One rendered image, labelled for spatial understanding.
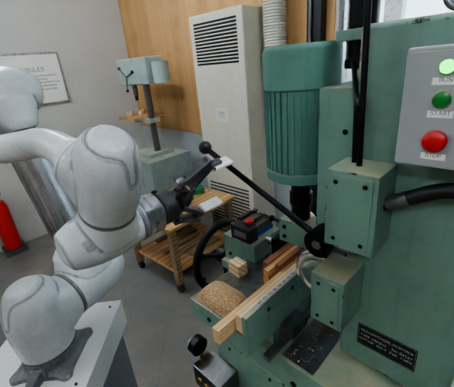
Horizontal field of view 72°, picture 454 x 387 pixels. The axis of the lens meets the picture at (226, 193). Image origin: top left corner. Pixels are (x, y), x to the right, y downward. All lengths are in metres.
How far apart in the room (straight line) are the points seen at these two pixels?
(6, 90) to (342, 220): 0.88
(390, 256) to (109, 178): 0.53
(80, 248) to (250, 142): 1.83
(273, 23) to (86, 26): 2.13
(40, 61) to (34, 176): 2.58
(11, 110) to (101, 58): 2.82
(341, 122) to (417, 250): 0.27
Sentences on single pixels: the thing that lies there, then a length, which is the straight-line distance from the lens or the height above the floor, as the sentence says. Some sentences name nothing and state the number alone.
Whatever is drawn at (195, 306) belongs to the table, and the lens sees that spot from 0.91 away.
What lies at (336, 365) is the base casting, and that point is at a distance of 0.89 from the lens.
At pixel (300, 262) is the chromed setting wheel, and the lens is 0.77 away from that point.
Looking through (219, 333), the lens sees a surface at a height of 0.93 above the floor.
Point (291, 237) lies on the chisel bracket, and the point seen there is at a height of 1.02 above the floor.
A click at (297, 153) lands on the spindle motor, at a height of 1.28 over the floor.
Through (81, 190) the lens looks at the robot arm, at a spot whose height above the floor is 1.32.
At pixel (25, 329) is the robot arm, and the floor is 0.88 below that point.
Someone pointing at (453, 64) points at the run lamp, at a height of 1.46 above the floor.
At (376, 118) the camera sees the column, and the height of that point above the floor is 1.37.
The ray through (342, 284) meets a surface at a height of 1.08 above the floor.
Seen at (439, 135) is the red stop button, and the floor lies 1.37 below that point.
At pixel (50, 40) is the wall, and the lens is 3.64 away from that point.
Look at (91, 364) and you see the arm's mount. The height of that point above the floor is 0.70.
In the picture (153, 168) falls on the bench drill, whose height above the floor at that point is 0.65.
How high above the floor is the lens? 1.49
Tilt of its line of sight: 23 degrees down
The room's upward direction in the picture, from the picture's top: 5 degrees counter-clockwise
